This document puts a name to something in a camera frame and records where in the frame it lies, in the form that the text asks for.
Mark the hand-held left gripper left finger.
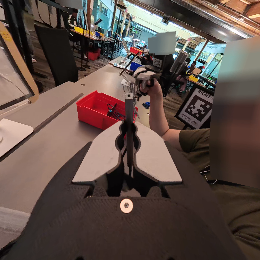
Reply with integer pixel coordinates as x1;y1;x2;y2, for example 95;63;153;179
72;121;125;196

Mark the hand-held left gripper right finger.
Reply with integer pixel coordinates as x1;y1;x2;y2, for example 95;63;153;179
132;121;182;196

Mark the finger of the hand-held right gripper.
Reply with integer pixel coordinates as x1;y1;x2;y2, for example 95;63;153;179
140;69;157;81
133;67;148;79

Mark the black white braided cable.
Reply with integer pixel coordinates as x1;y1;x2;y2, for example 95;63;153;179
122;81;141;122

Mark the grey usb hub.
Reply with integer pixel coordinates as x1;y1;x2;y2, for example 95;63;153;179
124;93;135;167

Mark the red plastic bin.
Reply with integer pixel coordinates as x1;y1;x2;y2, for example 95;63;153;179
76;90;138;130

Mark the person's right forearm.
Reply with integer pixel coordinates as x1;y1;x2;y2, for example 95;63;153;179
149;89;181;152

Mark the person's right hand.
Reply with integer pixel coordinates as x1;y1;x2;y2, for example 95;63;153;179
147;78;163;98

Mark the tablet on folding stand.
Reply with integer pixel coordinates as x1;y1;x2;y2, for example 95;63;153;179
119;51;142;86

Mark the grey monitor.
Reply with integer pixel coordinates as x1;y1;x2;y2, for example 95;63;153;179
170;50;190;74

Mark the framed marker sign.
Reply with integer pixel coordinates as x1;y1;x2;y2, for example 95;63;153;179
175;84;215;130

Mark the black pole stand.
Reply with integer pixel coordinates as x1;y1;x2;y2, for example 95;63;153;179
78;0;92;71

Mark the black office chair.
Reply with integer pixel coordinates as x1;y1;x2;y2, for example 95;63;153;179
34;24;79;87

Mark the white monitor stand base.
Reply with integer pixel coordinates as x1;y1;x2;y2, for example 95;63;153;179
0;118;34;158

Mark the thin white cable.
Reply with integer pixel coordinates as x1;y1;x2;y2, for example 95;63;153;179
200;165;218;184

